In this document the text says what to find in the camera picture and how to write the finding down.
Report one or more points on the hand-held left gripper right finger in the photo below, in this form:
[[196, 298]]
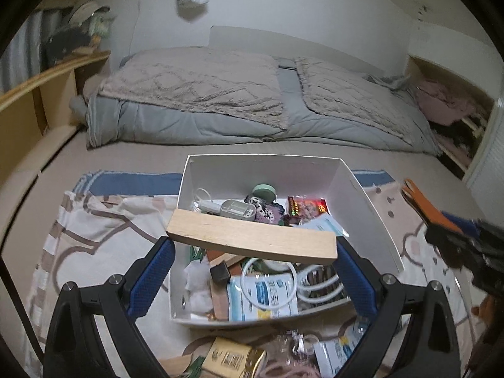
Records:
[[354, 279]]

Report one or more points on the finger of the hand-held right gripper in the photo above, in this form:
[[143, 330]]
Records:
[[449, 244], [464, 224]]

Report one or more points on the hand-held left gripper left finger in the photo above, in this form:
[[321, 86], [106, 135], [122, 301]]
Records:
[[151, 271]]

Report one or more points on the light blue medicine packet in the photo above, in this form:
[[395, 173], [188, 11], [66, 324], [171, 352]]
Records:
[[325, 224]]

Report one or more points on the light wooden board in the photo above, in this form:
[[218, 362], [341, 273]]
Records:
[[252, 236]]

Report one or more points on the white shoe box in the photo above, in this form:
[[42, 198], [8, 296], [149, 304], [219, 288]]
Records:
[[256, 173]]

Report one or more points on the person's right forearm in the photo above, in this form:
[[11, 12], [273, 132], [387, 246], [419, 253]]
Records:
[[492, 323]]

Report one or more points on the white cotton wad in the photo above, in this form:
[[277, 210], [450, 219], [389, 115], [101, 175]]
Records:
[[197, 283]]

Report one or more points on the small black cube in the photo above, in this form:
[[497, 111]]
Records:
[[219, 275]]

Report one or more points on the printed blanket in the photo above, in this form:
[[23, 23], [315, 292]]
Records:
[[98, 224]]

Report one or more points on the white louvre door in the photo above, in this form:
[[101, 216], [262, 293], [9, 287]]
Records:
[[490, 157]]

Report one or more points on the brown flat piece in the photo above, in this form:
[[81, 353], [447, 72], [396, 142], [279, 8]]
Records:
[[220, 303]]

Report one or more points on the red printed packet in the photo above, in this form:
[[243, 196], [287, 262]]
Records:
[[307, 208]]

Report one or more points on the white charger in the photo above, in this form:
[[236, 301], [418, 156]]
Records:
[[208, 206]]

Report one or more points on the grey green device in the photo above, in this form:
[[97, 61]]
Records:
[[236, 208]]

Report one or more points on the patterned crochet piece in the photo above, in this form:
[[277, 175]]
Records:
[[269, 214]]

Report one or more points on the yellow printed small box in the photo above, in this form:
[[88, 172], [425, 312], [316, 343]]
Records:
[[232, 356]]

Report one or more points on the beige mattress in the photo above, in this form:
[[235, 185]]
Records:
[[118, 153]]

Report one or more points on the green round container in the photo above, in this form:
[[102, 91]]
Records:
[[264, 193]]

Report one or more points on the pink clothes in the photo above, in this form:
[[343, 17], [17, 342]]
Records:
[[445, 100]]

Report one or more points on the grey quilt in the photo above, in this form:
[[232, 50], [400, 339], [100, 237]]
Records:
[[197, 122]]

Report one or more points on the grey crumpled cloth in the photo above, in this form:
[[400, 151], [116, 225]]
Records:
[[388, 82]]

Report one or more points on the beige fleece blanket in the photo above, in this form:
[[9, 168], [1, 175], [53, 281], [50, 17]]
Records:
[[354, 98]]

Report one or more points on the grey pillow left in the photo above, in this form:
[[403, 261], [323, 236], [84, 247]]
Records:
[[189, 82]]

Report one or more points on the wooden shelf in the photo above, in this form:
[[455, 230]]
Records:
[[51, 106]]

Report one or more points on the dark plush toy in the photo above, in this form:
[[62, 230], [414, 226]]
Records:
[[65, 45]]

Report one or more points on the green plush toy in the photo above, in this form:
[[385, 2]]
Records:
[[101, 27]]

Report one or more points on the grey curtain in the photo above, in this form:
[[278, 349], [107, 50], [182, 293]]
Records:
[[19, 59]]

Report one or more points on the white cap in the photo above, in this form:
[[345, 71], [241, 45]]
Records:
[[86, 12]]

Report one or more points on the wooden wall alcove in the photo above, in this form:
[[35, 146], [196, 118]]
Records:
[[445, 67]]

